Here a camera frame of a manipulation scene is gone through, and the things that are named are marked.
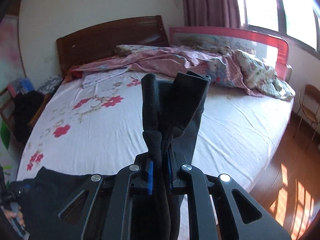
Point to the black Anta sports pants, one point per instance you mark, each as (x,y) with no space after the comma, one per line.
(65,206)

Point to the dark wooden headboard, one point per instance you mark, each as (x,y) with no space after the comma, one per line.
(98,42)

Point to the person's left hand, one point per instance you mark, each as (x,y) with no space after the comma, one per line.
(15,217)

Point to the floral wardrobe door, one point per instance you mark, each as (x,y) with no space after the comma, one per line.
(11,69)

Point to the clear plastic bag with items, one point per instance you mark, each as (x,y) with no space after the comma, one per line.
(20,86)

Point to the window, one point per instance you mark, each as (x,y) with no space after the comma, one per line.
(294,20)

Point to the red bed guard rail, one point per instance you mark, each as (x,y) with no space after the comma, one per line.
(274,51)

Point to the black clothes pile on chair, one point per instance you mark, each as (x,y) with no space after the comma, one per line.
(25,107)

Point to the pink floral quilt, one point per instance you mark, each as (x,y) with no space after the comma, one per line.
(226,67)

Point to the pink curtain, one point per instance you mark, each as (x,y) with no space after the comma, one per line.
(212,13)

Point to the small wooden chair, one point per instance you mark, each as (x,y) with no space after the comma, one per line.
(310,93)

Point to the grey patterned cloth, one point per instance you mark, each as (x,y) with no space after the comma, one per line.
(50,85)

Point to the white floral bed sheet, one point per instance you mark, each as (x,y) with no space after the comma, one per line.
(218,207)

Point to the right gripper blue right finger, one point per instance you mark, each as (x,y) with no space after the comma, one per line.
(169,174)

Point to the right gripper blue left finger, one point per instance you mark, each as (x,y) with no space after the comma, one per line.
(149,175)

